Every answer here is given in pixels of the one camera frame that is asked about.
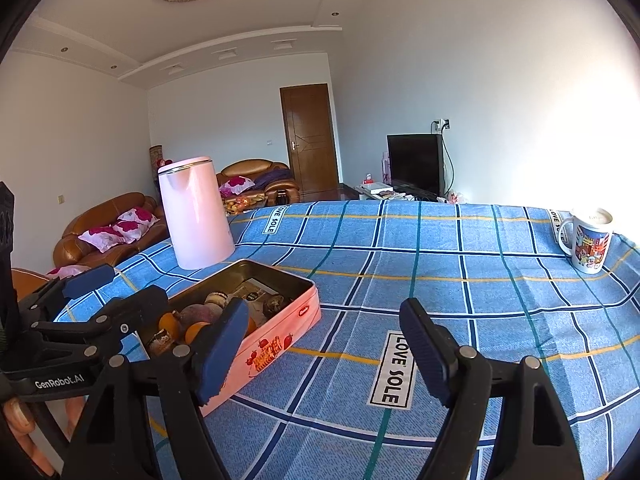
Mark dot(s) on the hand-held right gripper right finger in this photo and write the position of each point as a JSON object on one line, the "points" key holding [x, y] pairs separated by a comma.
{"points": [[422, 347]]}

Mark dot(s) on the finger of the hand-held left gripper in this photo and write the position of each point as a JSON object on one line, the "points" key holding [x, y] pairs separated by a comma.
{"points": [[135, 310], [85, 278]]}

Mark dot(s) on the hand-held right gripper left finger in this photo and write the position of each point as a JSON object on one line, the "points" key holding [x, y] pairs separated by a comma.
{"points": [[225, 350]]}

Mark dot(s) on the orange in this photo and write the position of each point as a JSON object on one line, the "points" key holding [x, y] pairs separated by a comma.
{"points": [[196, 332]]}

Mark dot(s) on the dark brown wrinkled fruit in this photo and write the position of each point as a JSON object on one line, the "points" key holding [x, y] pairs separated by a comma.
{"points": [[160, 342]]}

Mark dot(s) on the brown and cream fruit shell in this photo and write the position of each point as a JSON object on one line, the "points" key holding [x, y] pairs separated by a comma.
{"points": [[217, 300]]}

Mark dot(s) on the pink tin box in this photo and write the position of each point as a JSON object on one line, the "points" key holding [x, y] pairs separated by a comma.
{"points": [[280, 345]]}

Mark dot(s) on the brown round patterned fruit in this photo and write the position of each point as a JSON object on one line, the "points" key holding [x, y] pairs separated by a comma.
{"points": [[274, 305]]}

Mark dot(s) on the person's left hand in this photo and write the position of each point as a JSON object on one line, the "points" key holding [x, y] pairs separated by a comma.
{"points": [[20, 417]]}

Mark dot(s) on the pink floral cloth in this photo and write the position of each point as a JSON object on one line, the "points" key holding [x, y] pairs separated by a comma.
{"points": [[65, 271]]}

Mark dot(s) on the small orange kumquat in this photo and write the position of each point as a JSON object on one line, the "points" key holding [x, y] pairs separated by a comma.
{"points": [[170, 325]]}

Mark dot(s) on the purple passion fruit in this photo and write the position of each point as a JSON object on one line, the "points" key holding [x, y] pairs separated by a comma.
{"points": [[200, 315]]}

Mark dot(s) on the pink floral pillow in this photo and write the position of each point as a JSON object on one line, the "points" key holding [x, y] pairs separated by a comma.
{"points": [[136, 219], [237, 186], [102, 238]]}

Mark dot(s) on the orange brown rounded object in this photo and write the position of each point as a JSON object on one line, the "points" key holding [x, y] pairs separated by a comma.
{"points": [[25, 280]]}

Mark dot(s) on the printed paper leaflet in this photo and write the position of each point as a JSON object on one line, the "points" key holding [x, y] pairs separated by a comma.
{"points": [[250, 287]]}

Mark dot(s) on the brown leather sofa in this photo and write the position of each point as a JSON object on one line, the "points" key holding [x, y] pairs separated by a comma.
{"points": [[100, 210]]}

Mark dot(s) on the blue plaid tablecloth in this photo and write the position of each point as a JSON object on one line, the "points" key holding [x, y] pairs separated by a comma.
{"points": [[450, 260]]}

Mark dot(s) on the pink electric kettle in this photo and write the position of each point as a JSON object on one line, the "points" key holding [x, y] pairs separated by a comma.
{"points": [[195, 215]]}

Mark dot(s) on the pile of orange snacks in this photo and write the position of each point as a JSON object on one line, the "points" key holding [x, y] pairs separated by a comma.
{"points": [[245, 203]]}

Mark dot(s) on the white plastic bag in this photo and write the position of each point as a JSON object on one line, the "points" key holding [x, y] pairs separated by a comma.
{"points": [[455, 196]]}

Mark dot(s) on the purple cloth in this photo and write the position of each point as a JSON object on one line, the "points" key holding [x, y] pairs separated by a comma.
{"points": [[272, 177]]}

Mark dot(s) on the brown leather armchair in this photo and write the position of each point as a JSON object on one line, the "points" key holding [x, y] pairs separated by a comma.
{"points": [[250, 167]]}

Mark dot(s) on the pink gift bag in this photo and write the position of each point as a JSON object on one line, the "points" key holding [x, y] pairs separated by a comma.
{"points": [[385, 167]]}

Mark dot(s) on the black television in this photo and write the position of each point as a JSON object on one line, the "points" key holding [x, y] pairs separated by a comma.
{"points": [[415, 162]]}

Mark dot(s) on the white printed mug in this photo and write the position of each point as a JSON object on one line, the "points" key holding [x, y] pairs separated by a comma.
{"points": [[590, 245]]}

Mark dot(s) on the dark brown door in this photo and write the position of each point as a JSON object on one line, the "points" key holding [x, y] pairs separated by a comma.
{"points": [[310, 140]]}

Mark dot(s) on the white ceiling vent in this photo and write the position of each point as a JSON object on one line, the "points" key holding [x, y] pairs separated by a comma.
{"points": [[174, 67], [227, 52], [282, 44]]}

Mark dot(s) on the wall outlet with charger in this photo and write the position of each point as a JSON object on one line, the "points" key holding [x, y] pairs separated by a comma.
{"points": [[441, 124]]}

